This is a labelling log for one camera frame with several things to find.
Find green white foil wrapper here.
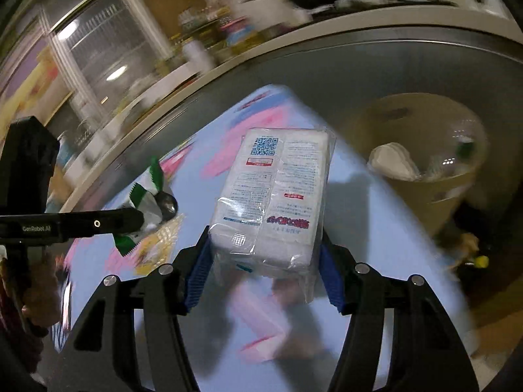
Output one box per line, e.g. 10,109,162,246
112,157,178,257

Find yellow snack wrapper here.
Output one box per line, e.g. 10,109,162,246
131,214,184,276

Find white tissue pack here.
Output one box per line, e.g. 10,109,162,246
208,128,336,302

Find kitchen window with grille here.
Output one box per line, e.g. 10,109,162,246
51,0,172,128

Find beige trash bin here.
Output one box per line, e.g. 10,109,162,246
341,93,488,236

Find grey kitchen cabinets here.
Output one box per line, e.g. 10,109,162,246
63,6,522,211

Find white plastic jug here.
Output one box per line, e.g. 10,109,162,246
182,38,215,74

